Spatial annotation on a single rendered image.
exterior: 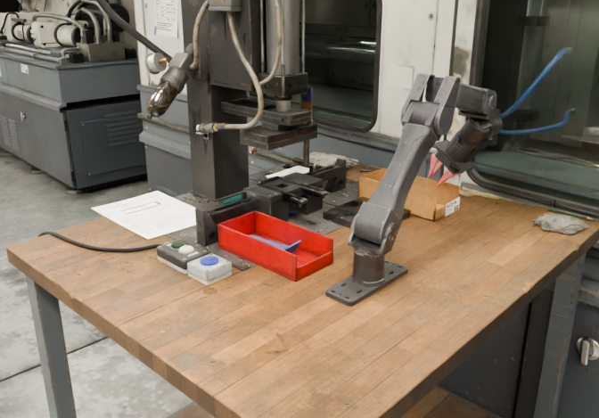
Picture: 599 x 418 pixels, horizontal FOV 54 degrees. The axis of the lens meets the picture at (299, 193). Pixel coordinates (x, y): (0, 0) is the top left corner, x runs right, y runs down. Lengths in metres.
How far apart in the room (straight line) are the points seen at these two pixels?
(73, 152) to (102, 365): 2.23
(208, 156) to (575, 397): 1.28
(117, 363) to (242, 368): 1.69
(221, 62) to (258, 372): 0.86
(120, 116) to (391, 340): 3.81
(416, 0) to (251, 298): 1.16
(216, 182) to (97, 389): 1.15
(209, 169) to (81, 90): 2.90
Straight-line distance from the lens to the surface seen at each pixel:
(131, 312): 1.16
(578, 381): 1.96
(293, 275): 1.21
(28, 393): 2.59
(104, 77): 4.55
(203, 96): 1.62
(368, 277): 1.18
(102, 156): 4.61
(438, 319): 1.12
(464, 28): 1.81
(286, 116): 1.43
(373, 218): 1.16
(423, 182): 1.68
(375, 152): 2.09
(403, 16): 2.00
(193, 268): 1.24
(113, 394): 2.47
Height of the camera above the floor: 1.47
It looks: 19 degrees down
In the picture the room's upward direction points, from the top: straight up
